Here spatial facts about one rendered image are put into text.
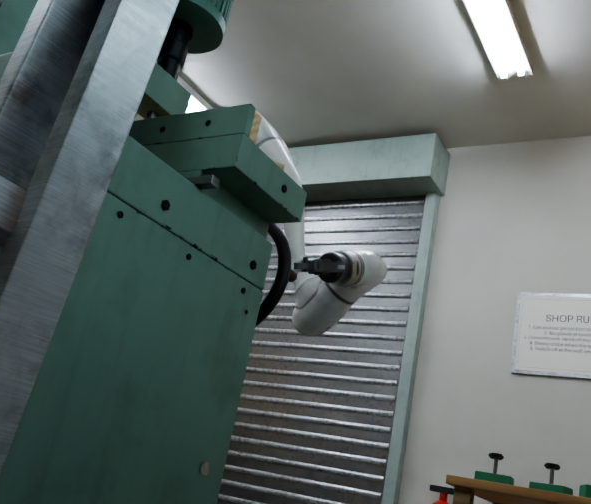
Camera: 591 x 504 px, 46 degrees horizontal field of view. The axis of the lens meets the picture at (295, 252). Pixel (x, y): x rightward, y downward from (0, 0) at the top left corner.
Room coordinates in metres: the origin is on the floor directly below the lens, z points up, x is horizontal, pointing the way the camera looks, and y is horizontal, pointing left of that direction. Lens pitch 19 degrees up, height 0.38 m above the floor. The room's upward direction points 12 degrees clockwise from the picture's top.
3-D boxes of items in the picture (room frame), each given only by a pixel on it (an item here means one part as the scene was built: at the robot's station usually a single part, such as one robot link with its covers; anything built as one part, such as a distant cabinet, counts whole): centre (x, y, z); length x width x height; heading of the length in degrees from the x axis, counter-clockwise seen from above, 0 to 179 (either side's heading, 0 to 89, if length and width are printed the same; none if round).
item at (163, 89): (1.15, 0.33, 1.03); 0.14 x 0.07 x 0.09; 146
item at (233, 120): (1.15, 0.36, 0.93); 0.60 x 0.02 x 0.06; 56
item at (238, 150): (1.27, 0.28, 0.87); 0.61 x 0.30 x 0.06; 56
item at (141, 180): (1.07, 0.38, 0.76); 0.57 x 0.45 x 0.09; 146
